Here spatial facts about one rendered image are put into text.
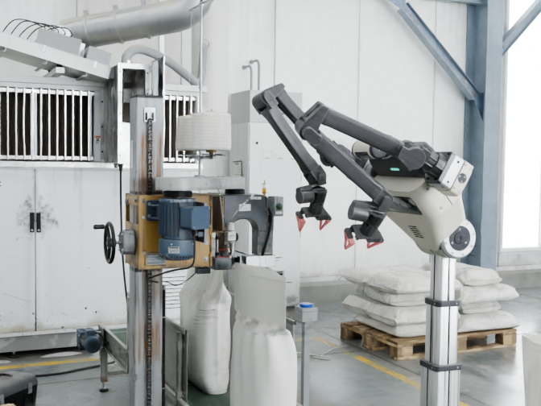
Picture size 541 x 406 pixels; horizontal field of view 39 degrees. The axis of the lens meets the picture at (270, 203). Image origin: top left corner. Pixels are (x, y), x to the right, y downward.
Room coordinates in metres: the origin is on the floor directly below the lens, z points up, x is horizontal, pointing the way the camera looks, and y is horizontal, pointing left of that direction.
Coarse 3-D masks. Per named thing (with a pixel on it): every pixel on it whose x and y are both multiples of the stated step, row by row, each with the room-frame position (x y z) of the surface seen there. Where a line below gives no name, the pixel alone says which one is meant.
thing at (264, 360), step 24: (240, 264) 3.23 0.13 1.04; (240, 288) 3.16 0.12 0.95; (264, 288) 2.93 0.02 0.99; (240, 312) 3.15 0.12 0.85; (264, 312) 2.93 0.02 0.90; (240, 336) 3.08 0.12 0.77; (264, 336) 2.91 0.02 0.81; (288, 336) 2.91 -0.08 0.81; (240, 360) 3.06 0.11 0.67; (264, 360) 2.88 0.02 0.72; (288, 360) 2.89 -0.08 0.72; (240, 384) 3.05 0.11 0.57; (264, 384) 2.87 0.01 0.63; (288, 384) 2.89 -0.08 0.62
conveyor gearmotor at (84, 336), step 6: (78, 330) 4.78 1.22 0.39; (84, 330) 4.77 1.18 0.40; (90, 330) 4.65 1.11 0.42; (96, 330) 4.86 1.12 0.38; (102, 330) 4.76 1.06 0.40; (78, 336) 4.75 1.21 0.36; (84, 336) 4.70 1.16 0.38; (90, 336) 4.64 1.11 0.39; (96, 336) 4.82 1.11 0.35; (78, 342) 4.76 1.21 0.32; (84, 342) 4.61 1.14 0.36; (90, 342) 4.58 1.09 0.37; (96, 342) 4.59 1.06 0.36; (102, 342) 4.76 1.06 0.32; (78, 348) 4.77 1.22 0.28; (84, 348) 4.75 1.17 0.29; (90, 348) 4.58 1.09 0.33; (96, 348) 4.59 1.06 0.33; (102, 348) 4.76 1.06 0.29
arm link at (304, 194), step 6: (318, 174) 3.04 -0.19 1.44; (324, 174) 3.05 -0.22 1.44; (318, 180) 3.04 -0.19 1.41; (324, 180) 3.05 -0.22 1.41; (306, 186) 3.03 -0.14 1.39; (312, 186) 3.06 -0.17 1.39; (300, 192) 3.01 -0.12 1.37; (306, 192) 3.02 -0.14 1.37; (312, 192) 3.03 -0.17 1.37; (300, 198) 3.02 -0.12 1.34; (306, 198) 3.01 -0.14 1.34; (312, 198) 3.03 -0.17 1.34
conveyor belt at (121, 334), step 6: (114, 330) 4.85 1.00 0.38; (120, 330) 4.86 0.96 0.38; (120, 336) 4.70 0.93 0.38; (192, 384) 3.69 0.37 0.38; (228, 384) 3.69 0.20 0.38; (192, 390) 3.59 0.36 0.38; (198, 390) 3.59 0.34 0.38; (228, 390) 3.60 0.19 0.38; (192, 396) 3.49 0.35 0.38; (198, 396) 3.49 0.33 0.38; (204, 396) 3.49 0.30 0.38; (210, 396) 3.50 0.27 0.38; (216, 396) 3.50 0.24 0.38; (222, 396) 3.50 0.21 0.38; (228, 396) 3.50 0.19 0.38; (192, 402) 3.41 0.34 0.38; (198, 402) 3.41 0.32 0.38; (204, 402) 3.41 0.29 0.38; (210, 402) 3.41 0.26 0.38; (216, 402) 3.41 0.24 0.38; (222, 402) 3.41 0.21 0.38; (228, 402) 3.42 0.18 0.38
